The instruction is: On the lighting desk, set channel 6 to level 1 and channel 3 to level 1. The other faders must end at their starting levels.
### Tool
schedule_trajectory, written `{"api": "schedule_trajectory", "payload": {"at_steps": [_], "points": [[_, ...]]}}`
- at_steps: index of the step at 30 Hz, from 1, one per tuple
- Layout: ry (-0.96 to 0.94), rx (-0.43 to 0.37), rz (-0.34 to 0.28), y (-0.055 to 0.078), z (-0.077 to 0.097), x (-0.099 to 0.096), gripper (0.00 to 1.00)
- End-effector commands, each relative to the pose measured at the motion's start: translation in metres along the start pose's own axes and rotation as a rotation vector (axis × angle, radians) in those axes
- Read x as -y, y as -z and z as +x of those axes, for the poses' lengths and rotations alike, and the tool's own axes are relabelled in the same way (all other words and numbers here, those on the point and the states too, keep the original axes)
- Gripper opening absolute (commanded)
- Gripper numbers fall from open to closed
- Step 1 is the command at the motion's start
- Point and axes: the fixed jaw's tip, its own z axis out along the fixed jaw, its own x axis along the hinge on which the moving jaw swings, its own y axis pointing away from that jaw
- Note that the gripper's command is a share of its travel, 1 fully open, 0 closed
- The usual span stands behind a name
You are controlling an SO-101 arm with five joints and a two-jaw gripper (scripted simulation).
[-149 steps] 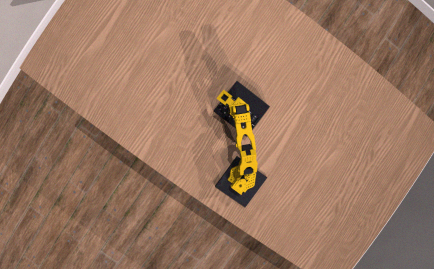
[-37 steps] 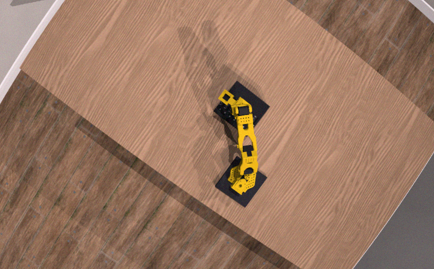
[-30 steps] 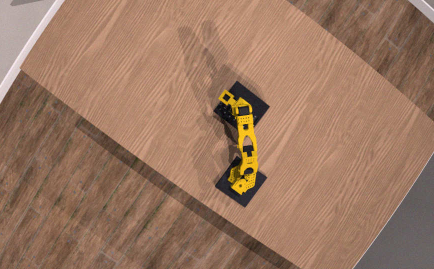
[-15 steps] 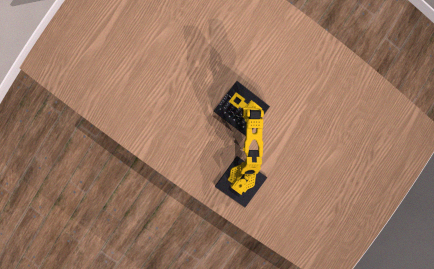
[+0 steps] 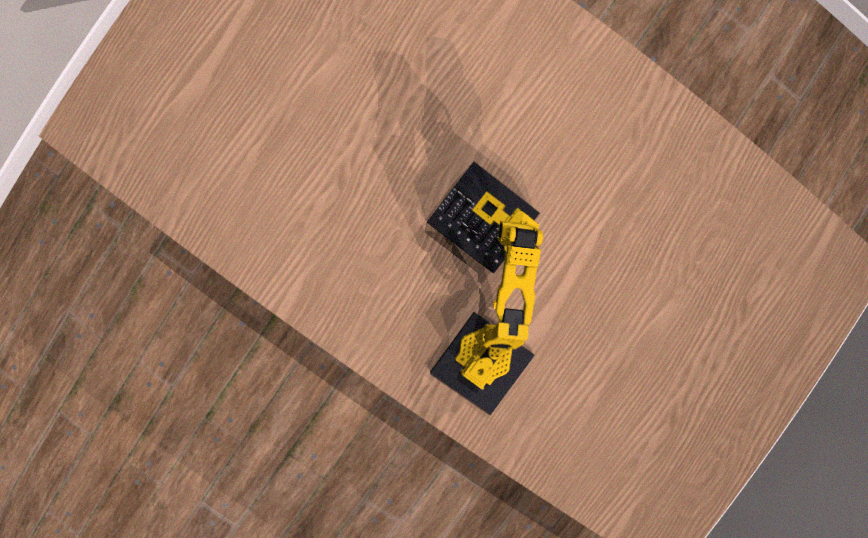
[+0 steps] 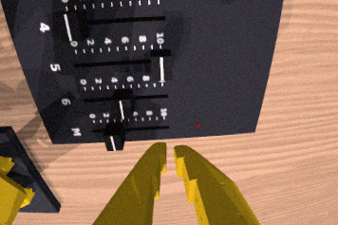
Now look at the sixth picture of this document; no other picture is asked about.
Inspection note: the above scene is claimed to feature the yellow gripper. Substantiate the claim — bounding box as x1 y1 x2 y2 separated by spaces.
92 142 260 225

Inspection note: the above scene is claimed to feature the black lighting desk panel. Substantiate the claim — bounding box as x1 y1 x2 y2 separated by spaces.
1 0 284 151

